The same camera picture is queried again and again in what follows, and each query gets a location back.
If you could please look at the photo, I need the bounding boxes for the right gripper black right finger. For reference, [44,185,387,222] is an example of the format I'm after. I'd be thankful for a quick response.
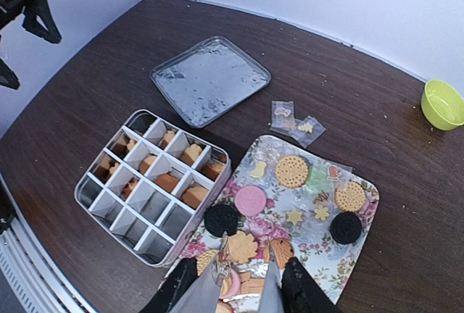
[281,257,341,313]

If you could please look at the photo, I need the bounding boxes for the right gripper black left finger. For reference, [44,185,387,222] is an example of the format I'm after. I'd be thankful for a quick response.
[140,258,198,313]

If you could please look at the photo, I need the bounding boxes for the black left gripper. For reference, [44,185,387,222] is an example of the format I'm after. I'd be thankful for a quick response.
[0,0,62,90]

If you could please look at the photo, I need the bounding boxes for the silver serving tongs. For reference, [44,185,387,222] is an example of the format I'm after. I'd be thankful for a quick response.
[171,233,284,312]

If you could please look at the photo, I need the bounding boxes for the tan sandwich biscuit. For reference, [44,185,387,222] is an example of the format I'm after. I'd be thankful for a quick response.
[196,249,218,276]

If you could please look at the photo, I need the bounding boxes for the chocolate chip cookie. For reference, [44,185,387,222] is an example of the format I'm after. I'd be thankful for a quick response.
[263,238,294,270]

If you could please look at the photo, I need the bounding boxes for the leaf shaped orange cookie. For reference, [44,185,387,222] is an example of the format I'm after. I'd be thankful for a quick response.
[228,230,258,264]

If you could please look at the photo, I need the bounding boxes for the black sandwich cookie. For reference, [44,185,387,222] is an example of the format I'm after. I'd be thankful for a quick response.
[330,212,363,245]
[204,204,239,238]

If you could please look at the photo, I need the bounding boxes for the floral rectangular tray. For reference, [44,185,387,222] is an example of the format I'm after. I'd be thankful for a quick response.
[157,134,381,313]

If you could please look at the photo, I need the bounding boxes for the grey divided cookie tin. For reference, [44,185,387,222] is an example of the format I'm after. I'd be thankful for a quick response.
[74,109,231,267]

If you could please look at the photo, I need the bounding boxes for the pink sandwich cookie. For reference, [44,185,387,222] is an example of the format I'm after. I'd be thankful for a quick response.
[234,185,266,217]

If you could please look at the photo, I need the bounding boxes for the tan biscuit at tongs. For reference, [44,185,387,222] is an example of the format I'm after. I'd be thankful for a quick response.
[334,181,366,212]

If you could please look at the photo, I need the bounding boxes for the round tan perforated biscuit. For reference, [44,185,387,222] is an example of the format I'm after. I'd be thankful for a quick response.
[275,155,310,188]

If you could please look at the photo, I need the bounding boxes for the clear printed cookie wrappers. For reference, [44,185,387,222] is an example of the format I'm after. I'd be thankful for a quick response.
[270,101,326,149]

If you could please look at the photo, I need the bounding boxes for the silver tin lid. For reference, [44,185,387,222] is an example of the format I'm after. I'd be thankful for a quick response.
[150,36,271,129]

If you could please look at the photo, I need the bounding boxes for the lime green bowl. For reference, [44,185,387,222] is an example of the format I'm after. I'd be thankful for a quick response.
[420,80,463,131]

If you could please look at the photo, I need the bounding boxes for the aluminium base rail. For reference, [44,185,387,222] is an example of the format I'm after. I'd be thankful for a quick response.
[0,175,79,313]

